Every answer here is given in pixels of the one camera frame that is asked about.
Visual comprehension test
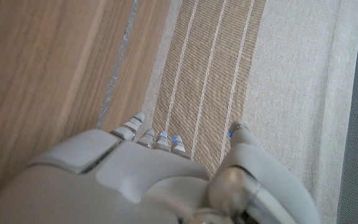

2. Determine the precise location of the beige striped backdrop cloth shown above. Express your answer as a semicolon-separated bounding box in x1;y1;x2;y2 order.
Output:
135;0;358;224

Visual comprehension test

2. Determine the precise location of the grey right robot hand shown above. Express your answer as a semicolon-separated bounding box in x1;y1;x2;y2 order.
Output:
0;111;322;224

